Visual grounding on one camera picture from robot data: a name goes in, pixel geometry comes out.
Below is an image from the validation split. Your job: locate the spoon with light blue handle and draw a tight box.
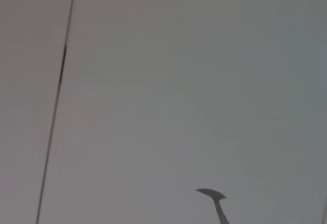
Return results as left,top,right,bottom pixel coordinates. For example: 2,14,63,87
195,188,230,224

